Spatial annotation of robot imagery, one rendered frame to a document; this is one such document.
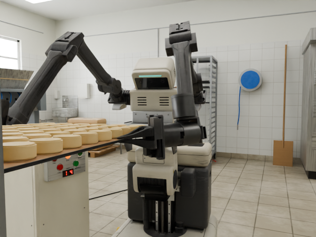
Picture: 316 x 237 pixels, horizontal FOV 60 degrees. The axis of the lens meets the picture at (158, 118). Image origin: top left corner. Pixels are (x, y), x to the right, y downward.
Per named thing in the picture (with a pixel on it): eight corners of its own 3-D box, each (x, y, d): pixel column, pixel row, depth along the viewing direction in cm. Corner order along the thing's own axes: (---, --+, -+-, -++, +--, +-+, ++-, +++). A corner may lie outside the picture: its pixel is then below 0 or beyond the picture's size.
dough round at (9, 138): (12, 153, 41) (12, 139, 40) (-15, 152, 42) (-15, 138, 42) (35, 148, 45) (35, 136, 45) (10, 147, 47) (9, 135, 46)
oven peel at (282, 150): (272, 165, 460) (276, 45, 471) (272, 164, 463) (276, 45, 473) (292, 166, 449) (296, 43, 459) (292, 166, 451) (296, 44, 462)
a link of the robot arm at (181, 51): (196, 40, 99) (167, 46, 101) (194, 27, 94) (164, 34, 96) (210, 146, 75) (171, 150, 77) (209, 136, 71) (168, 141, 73)
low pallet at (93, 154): (48, 153, 558) (48, 148, 558) (74, 147, 633) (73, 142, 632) (98, 158, 516) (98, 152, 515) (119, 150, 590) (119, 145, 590)
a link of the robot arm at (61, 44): (81, 24, 109) (61, 23, 113) (67, 51, 105) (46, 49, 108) (123, 84, 148) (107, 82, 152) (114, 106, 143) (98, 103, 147)
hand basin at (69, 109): (90, 131, 640) (90, 83, 632) (80, 132, 607) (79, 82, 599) (57, 129, 679) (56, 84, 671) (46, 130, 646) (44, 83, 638)
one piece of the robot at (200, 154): (139, 221, 210) (138, 113, 204) (211, 231, 195) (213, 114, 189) (121, 243, 178) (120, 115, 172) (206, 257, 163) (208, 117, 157)
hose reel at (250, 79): (261, 130, 494) (263, 68, 486) (260, 130, 480) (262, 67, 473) (237, 129, 510) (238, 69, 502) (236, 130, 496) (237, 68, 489)
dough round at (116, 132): (126, 137, 65) (126, 128, 65) (116, 138, 61) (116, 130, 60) (107, 136, 67) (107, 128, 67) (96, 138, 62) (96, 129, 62)
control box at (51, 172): (43, 180, 137) (43, 153, 136) (82, 170, 157) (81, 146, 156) (48, 182, 135) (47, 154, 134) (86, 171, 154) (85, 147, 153)
